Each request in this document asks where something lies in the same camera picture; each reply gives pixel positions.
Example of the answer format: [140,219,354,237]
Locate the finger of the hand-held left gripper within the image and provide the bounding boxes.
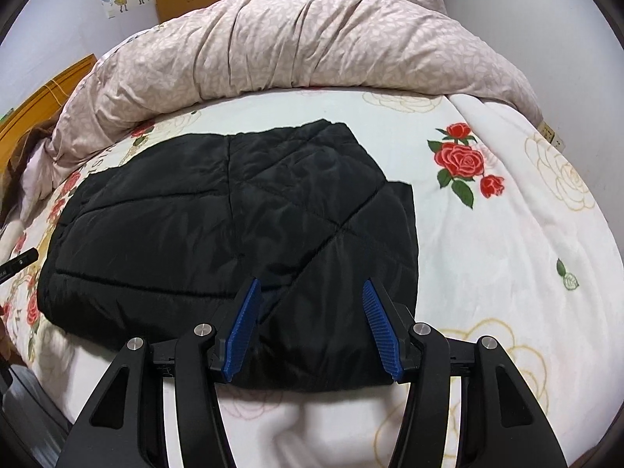
[0,248,40,281]

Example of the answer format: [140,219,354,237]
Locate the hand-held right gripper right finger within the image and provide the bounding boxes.
[361,278,569,468]

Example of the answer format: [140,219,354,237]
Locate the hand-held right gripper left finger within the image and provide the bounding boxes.
[55,277,264,468]

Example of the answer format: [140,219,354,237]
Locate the black quilted jacket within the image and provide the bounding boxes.
[36,118,420,393]

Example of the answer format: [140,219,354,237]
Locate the pale pink cloth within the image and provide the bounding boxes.
[19,144,66,203]

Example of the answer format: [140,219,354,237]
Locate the brown cloth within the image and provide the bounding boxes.
[0,119,59,225]

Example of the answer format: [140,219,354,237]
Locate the white rose print bedsheet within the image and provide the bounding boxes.
[0,85,624,468]

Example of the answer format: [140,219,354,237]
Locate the orange wooden headboard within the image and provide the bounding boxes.
[0,53,98,157]

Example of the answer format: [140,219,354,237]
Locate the pink patterned quilt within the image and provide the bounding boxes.
[49,0,544,161]

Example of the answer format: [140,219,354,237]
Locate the white wall socket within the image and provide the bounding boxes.
[541,122,566,153]

